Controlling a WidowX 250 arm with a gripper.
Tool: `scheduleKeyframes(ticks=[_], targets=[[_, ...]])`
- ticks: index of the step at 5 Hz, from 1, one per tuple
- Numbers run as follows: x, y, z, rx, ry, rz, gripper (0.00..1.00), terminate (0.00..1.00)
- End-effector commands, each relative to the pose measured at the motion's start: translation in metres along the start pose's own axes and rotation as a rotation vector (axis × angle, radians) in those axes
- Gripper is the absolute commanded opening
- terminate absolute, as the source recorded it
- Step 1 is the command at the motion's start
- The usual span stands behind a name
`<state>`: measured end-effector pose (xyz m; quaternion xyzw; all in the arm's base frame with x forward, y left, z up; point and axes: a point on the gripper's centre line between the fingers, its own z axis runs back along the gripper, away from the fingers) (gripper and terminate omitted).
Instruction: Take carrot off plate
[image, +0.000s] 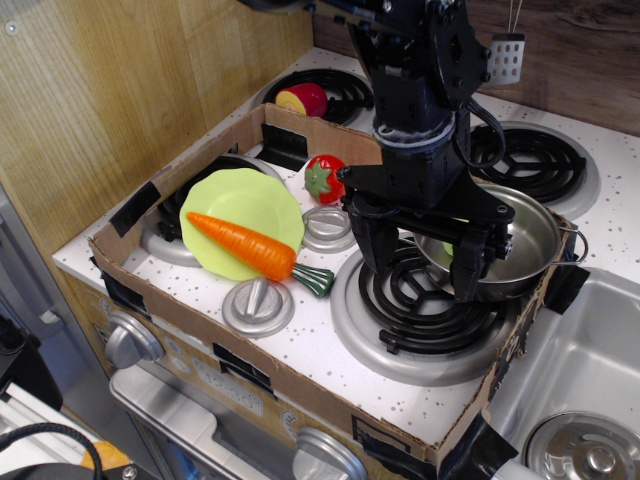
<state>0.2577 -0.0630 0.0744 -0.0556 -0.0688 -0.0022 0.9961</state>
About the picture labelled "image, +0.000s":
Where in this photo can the hanging metal spatula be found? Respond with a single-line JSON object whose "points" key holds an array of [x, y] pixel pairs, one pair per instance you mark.
{"points": [[507, 51]]}

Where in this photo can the silver middle stove knob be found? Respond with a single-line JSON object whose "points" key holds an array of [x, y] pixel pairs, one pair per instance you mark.
{"points": [[327, 230]]}

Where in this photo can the brown cardboard fence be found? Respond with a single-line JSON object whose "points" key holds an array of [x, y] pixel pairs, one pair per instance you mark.
{"points": [[422, 409]]}

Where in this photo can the back left black burner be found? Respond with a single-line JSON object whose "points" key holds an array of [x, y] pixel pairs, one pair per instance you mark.
{"points": [[349, 96]]}

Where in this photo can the silver sink basin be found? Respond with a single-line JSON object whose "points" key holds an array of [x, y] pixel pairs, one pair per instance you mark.
{"points": [[583, 360]]}

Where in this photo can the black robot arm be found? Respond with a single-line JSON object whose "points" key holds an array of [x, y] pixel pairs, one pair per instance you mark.
{"points": [[424, 64]]}

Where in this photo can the black device left edge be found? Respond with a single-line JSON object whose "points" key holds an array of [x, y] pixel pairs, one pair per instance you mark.
{"points": [[22, 364]]}

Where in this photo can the back right black burner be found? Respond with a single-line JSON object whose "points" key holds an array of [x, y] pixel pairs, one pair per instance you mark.
{"points": [[548, 166]]}

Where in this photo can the red toy strawberry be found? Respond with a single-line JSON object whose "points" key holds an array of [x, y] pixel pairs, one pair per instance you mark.
{"points": [[321, 180]]}

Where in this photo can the silver stove knob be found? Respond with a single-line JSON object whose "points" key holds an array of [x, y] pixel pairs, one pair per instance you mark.
{"points": [[327, 230], [258, 308]]}

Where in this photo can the left silver oven dial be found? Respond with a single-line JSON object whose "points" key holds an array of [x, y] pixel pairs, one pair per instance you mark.
{"points": [[130, 342]]}

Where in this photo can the right silver oven dial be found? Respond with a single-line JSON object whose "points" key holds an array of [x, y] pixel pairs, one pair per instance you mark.
{"points": [[321, 457]]}

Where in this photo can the oven clock display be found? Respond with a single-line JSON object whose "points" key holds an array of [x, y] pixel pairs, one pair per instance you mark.
{"points": [[228, 387]]}

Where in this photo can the silver oven dial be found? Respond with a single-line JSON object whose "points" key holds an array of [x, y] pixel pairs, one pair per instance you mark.
{"points": [[130, 342], [321, 457]]}

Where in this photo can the front right black burner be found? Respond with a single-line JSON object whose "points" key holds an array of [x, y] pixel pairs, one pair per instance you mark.
{"points": [[402, 326]]}

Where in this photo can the orange toy carrot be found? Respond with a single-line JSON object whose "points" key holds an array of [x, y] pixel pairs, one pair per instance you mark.
{"points": [[269, 257]]}

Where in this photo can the red yellow toy fruit half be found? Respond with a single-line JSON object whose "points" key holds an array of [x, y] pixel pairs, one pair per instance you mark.
{"points": [[309, 99]]}

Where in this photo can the orange object bottom left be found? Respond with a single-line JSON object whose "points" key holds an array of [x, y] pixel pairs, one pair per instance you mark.
{"points": [[111, 457]]}

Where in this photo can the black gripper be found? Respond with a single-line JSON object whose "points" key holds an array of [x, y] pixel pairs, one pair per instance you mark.
{"points": [[423, 184]]}

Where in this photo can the stainless steel pan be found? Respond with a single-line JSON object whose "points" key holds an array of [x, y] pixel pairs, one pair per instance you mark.
{"points": [[537, 244]]}

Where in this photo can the light green plastic plate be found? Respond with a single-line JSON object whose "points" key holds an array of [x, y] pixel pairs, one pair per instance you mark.
{"points": [[245, 197]]}

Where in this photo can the silver oven door handle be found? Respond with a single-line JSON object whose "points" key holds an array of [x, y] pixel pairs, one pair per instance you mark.
{"points": [[218, 442]]}

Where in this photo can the silver sink drain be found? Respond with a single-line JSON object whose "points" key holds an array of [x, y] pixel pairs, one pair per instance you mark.
{"points": [[580, 445]]}

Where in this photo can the front left black burner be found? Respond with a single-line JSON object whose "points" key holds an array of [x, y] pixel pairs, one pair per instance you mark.
{"points": [[161, 230]]}

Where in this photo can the black burner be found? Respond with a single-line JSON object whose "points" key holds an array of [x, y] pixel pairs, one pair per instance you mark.
{"points": [[161, 230], [548, 166], [349, 96], [402, 326]]}

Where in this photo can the silver front stove knob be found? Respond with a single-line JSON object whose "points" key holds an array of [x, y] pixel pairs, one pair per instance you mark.
{"points": [[258, 308]]}

